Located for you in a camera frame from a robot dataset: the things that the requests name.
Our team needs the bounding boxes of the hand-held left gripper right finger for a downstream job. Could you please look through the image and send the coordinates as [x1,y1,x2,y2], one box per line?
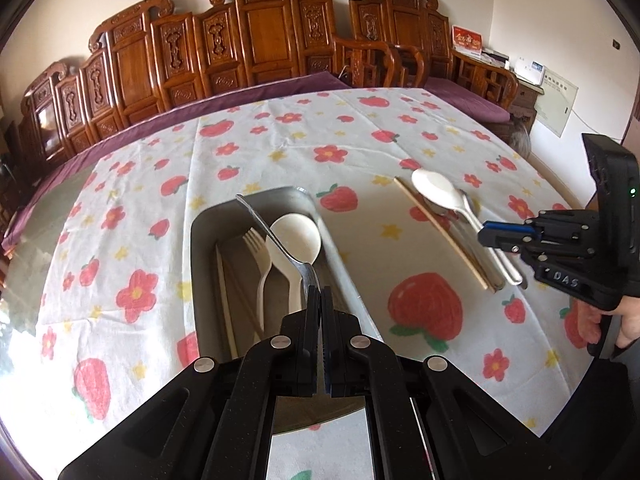
[321,287,576,480]

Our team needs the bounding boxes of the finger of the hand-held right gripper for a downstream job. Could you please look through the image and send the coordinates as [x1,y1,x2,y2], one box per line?
[482,220,538,237]
[477,230,538,254]

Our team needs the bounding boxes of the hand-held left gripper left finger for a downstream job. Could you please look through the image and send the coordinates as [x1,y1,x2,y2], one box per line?
[57,285,321,480]

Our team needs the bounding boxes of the white plastic fork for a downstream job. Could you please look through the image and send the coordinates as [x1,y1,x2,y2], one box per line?
[242,226,276,333]

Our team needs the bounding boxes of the light wooden chopstick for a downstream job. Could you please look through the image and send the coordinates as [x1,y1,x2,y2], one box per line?
[393,175,490,292]

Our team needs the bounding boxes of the small white plastic spoon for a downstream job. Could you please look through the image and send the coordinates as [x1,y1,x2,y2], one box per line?
[264,212,322,333]

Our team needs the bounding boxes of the cream chopstick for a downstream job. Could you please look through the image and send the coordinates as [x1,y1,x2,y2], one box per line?
[215,246,240,360]

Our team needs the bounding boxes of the metal rectangular tray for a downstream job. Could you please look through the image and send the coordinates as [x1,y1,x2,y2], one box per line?
[190,186,386,361]

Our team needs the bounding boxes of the person's right hand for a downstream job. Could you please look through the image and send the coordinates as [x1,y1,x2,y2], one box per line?
[577,297,640,350]

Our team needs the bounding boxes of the white plastic bag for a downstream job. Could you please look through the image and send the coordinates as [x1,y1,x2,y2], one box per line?
[505,115,533,156]

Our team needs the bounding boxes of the wooden side table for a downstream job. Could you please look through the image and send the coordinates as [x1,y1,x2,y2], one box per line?
[510,77,546,126]

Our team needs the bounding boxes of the purple armchair cushion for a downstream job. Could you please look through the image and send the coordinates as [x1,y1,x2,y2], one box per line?
[424,76,511,123]

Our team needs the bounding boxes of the white desk device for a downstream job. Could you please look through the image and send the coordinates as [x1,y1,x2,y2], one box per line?
[515,57,546,86]

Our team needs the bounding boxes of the strawberry flower print tablecloth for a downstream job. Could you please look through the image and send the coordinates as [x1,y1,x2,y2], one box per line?
[35,87,608,480]

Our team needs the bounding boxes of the red desk calendar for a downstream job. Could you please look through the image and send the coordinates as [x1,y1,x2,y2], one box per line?
[451,25,483,56]

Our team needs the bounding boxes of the carved wooden armchair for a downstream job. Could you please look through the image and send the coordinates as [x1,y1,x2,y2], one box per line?
[349,0,521,121]

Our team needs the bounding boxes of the carved wooden sofa bench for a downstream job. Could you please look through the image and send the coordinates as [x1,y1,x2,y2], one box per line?
[17,0,426,161]

